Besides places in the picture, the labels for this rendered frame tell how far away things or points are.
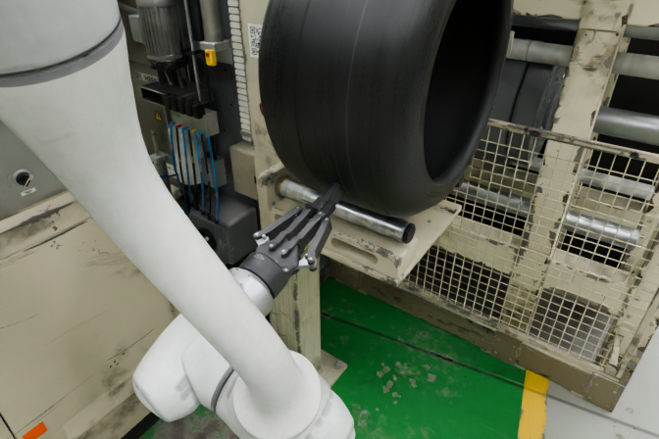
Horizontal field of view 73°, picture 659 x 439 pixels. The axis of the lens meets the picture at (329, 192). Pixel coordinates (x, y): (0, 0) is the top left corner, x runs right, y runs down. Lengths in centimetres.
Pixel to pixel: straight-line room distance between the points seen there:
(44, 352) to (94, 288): 18
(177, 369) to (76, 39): 44
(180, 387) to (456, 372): 138
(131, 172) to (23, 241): 81
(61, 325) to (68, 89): 105
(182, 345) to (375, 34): 49
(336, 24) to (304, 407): 52
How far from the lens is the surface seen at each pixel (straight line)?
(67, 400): 146
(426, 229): 112
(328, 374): 179
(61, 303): 128
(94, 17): 29
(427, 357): 189
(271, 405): 52
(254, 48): 109
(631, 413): 201
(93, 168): 35
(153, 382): 64
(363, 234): 98
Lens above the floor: 144
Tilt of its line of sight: 31 degrees down
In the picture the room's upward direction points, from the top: straight up
